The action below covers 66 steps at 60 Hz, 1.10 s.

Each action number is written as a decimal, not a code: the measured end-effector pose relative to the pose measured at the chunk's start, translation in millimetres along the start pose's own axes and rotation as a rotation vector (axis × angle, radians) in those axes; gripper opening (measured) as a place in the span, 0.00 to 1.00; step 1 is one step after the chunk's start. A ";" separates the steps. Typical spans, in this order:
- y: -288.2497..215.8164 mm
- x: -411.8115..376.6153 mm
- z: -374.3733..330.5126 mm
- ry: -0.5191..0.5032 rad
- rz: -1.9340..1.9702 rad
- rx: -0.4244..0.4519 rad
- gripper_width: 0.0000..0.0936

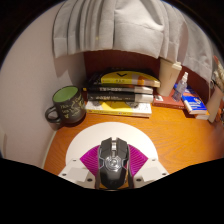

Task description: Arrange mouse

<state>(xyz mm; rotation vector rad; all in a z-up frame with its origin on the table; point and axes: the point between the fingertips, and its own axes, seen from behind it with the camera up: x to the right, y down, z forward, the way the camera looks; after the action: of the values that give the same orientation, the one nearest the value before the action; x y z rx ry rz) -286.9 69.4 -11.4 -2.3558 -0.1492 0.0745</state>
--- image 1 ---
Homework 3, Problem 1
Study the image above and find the red book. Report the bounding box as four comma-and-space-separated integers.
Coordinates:
152, 94, 186, 110

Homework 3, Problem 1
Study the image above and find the white curtain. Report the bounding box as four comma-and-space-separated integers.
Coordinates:
52, 0, 214, 83

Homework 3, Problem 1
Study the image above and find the dark mug with green inside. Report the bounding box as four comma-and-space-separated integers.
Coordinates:
44, 85, 87, 127

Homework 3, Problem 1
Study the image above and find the yellow and white book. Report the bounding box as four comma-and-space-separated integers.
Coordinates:
85, 100, 153, 118

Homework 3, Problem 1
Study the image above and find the clear spray bottle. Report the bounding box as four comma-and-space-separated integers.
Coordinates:
171, 71, 189, 103

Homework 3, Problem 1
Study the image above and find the white ceramic vase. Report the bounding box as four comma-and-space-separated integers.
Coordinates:
205, 84, 224, 124

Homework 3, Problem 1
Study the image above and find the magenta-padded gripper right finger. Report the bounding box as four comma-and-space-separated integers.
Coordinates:
128, 144, 170, 189

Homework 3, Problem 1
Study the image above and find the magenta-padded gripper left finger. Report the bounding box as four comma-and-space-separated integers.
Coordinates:
58, 144, 101, 190

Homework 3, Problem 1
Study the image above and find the white round mouse pad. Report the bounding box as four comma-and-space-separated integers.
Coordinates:
65, 121, 159, 168

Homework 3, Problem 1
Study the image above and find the blue book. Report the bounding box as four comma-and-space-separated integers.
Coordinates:
173, 83, 211, 116

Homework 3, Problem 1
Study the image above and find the dark grey computer mouse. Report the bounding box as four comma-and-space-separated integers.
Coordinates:
96, 136, 131, 190

